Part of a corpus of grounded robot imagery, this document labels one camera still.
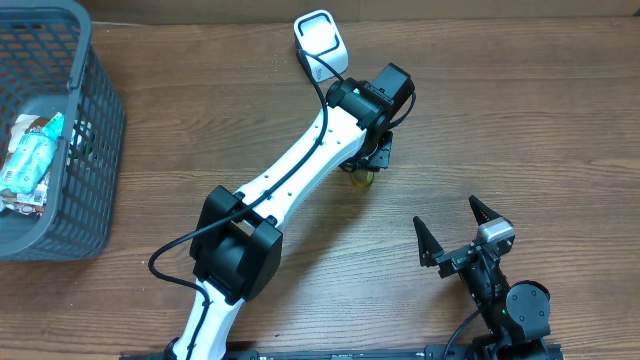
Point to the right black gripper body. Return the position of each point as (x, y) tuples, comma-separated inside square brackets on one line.
[(460, 256)]

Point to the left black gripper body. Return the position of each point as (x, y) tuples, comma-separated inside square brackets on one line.
[(379, 159)]

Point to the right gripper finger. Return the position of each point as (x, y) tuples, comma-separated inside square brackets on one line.
[(428, 247), (482, 213)]

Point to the yellow drink bottle silver cap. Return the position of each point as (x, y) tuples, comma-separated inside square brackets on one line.
[(362, 178)]

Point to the mint green snack packet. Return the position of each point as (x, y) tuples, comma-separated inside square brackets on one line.
[(31, 150)]

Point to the brown nut pouch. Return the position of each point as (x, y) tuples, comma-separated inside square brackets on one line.
[(31, 203)]

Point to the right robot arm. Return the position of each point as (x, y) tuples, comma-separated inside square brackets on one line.
[(516, 315)]

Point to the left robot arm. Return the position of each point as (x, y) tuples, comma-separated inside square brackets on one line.
[(237, 243)]

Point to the white barcode scanner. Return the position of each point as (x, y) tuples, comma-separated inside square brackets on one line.
[(321, 50)]

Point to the grey plastic shopping basket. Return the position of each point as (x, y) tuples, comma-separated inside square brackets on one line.
[(49, 66)]

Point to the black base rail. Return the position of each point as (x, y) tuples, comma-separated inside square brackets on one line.
[(430, 352)]

